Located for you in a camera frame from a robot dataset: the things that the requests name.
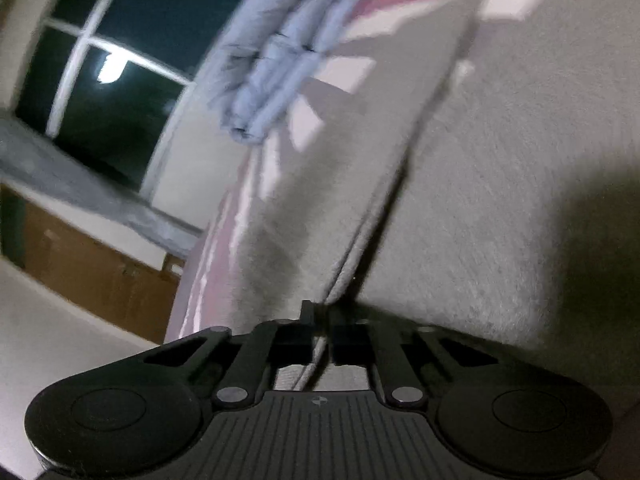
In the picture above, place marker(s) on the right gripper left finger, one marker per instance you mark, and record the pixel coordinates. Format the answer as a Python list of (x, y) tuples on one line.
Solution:
[(270, 346)]

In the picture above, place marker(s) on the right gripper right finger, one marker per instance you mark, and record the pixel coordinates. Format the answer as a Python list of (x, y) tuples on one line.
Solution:
[(375, 341)]

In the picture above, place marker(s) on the grey pants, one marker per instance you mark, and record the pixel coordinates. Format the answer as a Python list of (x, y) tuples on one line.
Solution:
[(485, 179)]

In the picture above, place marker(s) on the striped pink grey bedsheet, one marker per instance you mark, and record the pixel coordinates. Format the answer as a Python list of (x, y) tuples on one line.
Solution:
[(260, 169)]

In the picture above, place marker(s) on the brown wooden door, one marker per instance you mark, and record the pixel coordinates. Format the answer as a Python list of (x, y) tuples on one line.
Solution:
[(99, 279)]

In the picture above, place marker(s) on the light blue folded duvet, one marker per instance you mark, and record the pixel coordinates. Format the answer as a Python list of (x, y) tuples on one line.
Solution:
[(264, 55)]

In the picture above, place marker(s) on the grey curtain left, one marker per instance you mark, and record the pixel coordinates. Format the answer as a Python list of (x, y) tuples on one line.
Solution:
[(29, 159)]

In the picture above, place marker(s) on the window with white frame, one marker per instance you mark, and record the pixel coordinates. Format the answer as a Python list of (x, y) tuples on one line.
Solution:
[(109, 78)]

